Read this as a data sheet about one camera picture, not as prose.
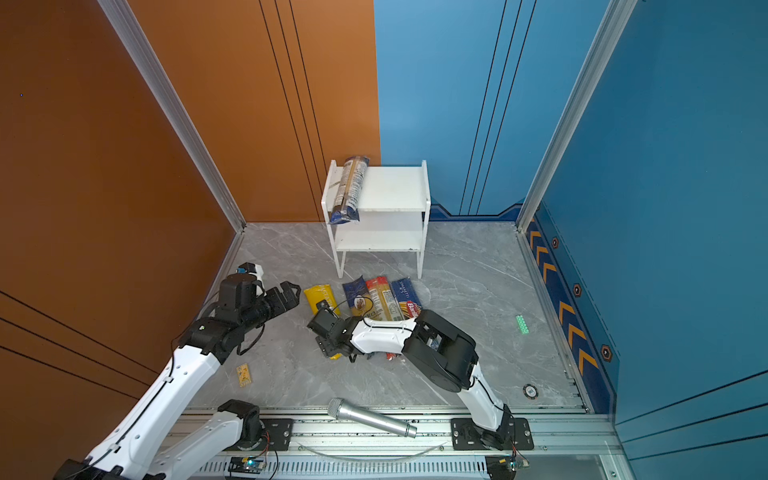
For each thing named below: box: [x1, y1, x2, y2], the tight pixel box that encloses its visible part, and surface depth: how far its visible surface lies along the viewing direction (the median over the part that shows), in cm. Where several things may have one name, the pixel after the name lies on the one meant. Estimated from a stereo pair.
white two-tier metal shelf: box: [321, 160, 431, 279], surface depth 88 cm
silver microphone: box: [327, 398, 418, 439], surface depth 76 cm
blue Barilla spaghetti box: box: [391, 277, 422, 308], surface depth 98 cm
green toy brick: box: [516, 315, 530, 335], surface depth 93 cm
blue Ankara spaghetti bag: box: [342, 275, 373, 317], surface depth 97 cm
